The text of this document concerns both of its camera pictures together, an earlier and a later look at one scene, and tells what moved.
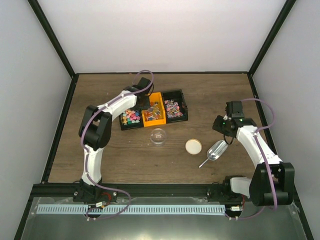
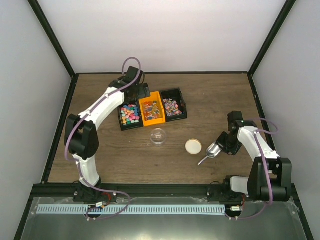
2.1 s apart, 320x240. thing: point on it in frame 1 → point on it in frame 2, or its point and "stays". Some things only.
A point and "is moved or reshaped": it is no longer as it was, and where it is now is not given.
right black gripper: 216,127 → 220,141
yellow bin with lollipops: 155,115 stays
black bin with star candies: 130,119 stays
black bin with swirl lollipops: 175,107 stays
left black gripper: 147,104 → 141,93
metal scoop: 215,151 is moved or reshaped
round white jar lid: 193,146 stays
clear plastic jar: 158,137 stays
